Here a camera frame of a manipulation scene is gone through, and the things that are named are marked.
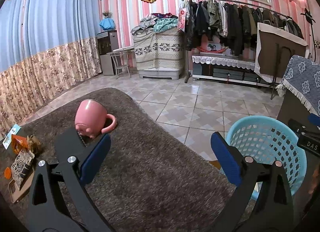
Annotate patterned snack wrapper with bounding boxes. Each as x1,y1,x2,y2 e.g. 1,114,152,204
11,149,35,189

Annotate dried brown leaf trash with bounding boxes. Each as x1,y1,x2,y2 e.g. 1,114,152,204
27,135,42,155

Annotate brown cardboard tray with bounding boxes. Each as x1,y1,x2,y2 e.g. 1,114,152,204
7,169,36,204

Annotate blue patterned table cloth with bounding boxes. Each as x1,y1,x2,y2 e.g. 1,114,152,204
276,55,320,116

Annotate light blue laundry basket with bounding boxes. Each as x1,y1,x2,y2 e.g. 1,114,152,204
226,115,307,195

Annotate small orange peel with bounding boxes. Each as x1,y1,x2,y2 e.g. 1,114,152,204
4,167,12,180

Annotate orange snack bag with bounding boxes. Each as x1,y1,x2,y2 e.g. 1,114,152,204
11,135,28,155

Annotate teal cardboard box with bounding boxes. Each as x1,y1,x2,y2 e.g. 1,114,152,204
2,124,21,150

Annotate folding table leaning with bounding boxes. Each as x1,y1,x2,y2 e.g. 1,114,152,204
254,23,309,99

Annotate black notebook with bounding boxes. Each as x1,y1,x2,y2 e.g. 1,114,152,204
75,130,105,148

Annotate low tv cabinet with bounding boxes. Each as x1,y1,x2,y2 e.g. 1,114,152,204
191,54,268,87

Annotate brown shaggy rug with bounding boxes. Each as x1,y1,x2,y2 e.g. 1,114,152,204
0,86,256,232

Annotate pink pig mug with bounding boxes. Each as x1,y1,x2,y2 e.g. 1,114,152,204
74,99,117,138

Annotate clothes rack with clothes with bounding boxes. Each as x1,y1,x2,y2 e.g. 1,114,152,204
178,0,304,78

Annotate cabinet with patterned cover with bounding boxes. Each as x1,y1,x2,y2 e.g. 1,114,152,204
133,28,185,80

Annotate small metal stool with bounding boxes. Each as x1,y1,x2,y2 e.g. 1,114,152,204
107,46,134,79

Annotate blue floral curtain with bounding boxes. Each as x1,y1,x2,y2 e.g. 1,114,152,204
1,0,101,136

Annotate water dispenser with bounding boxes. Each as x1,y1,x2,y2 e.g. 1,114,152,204
97,30,119,76

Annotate pile of clothes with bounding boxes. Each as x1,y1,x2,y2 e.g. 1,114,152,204
131,13,178,35

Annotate blue covered water bottle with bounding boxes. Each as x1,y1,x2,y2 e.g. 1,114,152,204
99,11,116,31

